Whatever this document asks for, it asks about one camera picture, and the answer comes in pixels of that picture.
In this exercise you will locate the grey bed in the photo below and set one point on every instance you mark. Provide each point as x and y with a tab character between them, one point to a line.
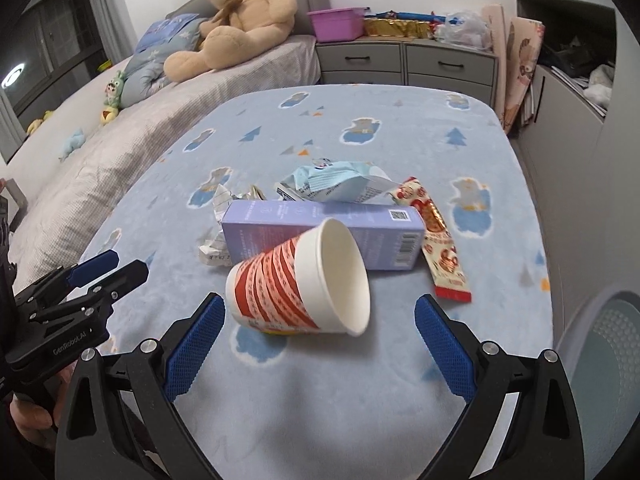
150	125

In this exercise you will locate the pink folded mat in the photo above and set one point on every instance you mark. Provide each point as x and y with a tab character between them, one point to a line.
495	35

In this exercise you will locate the blue patterned pillow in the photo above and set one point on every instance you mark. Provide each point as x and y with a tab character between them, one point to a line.
145	75

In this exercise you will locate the white cloth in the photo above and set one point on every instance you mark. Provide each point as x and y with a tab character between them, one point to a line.
600	85

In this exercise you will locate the white paper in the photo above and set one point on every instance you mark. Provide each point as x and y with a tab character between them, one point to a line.
215	252

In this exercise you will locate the colourful wrapping paper roll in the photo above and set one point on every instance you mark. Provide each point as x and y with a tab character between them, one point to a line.
410	14

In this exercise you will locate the grey drawer cabinet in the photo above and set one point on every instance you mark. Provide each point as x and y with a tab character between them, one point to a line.
375	62

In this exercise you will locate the cartoon printed folded mat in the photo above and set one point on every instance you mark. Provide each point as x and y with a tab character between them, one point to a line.
522	70

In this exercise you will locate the small yellow plush toy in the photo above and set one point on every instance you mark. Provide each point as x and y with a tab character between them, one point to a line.
39	122

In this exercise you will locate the silver foil wrapper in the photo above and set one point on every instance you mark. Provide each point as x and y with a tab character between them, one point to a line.
240	200

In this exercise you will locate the red striped paper cup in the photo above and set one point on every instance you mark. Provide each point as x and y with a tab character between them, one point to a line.
270	290

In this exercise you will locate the gold gift box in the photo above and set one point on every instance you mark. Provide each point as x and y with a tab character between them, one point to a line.
395	28

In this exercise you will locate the purple cardboard box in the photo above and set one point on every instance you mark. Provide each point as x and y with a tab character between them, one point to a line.
310	220

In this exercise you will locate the small blue plush toy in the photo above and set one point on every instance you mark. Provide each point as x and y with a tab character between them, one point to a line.
72	144

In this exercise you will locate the grey plastic trash bin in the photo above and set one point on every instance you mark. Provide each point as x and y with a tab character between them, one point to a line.
610	360

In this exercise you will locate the purple plastic basket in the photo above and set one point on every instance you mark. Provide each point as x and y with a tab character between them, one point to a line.
335	25

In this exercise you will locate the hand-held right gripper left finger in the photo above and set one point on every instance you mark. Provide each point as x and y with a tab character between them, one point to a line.
197	345

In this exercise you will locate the green plush toy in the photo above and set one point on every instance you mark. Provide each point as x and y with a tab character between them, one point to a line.
112	97

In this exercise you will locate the light blue snack packet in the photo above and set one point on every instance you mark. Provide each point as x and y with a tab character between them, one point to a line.
330	180

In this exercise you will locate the person's left hand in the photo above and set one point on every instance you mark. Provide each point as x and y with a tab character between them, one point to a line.
27	420

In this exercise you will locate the beige teddy bear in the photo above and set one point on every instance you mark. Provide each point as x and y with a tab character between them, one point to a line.
250	15

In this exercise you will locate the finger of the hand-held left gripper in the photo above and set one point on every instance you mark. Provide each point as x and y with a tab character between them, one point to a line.
127	277
92	266

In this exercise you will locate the blue printed pillow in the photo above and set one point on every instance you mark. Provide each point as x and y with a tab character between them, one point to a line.
170	30

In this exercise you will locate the stack of papers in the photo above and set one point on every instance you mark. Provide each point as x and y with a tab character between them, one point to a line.
567	80

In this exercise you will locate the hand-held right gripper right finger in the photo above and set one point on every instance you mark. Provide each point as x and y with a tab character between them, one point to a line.
445	350

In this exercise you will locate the clear plastic bag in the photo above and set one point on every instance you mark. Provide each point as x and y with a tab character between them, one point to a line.
465	32

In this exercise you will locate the blue printed blanket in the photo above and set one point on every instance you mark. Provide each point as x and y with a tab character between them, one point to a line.
350	120

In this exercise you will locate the red white snack wrapper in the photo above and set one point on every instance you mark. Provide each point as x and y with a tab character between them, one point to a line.
440	255

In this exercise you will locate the dark window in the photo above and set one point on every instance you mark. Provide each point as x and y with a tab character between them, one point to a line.
60	35

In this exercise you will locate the dark bag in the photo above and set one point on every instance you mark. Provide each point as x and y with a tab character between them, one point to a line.
575	54

